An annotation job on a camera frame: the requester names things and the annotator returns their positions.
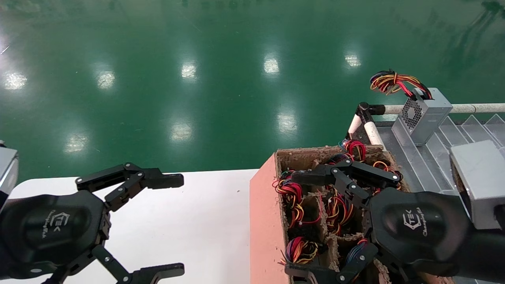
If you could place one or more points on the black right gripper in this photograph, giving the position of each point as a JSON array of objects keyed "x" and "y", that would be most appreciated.
[{"x": 418, "y": 232}]

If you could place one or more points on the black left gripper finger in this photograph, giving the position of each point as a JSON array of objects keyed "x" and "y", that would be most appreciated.
[
  {"x": 158, "y": 273},
  {"x": 158, "y": 179}
]

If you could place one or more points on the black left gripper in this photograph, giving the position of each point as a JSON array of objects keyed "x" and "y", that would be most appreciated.
[{"x": 43, "y": 232}]

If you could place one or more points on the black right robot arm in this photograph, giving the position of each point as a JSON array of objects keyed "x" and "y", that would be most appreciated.
[{"x": 491, "y": 256}]

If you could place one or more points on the brown cardboard divider box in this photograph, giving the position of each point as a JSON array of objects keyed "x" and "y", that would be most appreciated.
[{"x": 264, "y": 221}]

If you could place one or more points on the short white rack pipe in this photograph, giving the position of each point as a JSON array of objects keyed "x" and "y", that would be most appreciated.
[
  {"x": 354, "y": 126},
  {"x": 374, "y": 134}
]

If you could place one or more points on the clear plastic slotted tray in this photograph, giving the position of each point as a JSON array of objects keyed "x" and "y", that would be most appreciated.
[{"x": 434, "y": 165}]

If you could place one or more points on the black pipe connector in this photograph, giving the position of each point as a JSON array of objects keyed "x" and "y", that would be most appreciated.
[{"x": 365, "y": 110}]

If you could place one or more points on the long white rack pipe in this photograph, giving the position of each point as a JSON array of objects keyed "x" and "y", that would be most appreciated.
[{"x": 477, "y": 108}]

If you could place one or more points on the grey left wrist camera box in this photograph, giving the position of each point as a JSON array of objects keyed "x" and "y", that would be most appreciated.
[{"x": 8, "y": 173}]

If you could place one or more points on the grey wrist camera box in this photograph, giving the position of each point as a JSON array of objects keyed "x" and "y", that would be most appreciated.
[
  {"x": 481, "y": 181},
  {"x": 8, "y": 173}
]

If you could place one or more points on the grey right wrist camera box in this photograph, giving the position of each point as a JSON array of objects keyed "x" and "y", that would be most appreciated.
[{"x": 481, "y": 181}]

